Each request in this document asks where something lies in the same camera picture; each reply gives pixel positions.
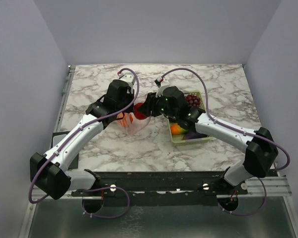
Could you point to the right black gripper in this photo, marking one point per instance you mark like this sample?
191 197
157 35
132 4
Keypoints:
149 105

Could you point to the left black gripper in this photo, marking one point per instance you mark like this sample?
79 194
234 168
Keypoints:
130 95

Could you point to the orange toy pumpkin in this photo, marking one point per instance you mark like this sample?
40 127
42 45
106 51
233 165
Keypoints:
124 119

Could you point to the red toy bell pepper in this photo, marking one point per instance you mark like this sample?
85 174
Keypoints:
138 115

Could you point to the green toy mango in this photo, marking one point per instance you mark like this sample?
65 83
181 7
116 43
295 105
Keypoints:
177 130

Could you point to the clear zip top bag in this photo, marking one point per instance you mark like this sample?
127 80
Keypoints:
136 126

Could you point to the green perforated plastic basket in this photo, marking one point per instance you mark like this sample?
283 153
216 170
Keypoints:
177 140

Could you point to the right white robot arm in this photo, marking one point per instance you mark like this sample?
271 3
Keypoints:
257 145

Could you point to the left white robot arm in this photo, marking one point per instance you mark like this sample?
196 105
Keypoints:
50 171

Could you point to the purple toy grapes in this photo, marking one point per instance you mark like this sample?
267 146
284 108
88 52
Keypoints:
193 100

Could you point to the dark purple toy eggplant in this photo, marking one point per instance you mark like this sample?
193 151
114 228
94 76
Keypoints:
194 135

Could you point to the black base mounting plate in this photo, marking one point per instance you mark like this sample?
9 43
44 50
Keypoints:
160 200

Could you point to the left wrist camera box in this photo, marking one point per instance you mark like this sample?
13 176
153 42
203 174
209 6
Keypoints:
127 77

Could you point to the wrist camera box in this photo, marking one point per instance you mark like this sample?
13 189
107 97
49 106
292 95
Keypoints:
162 84
127 77

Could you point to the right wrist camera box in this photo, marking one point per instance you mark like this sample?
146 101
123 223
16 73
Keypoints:
162 84

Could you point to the aluminium frame rail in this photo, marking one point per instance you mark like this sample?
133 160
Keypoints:
265 184

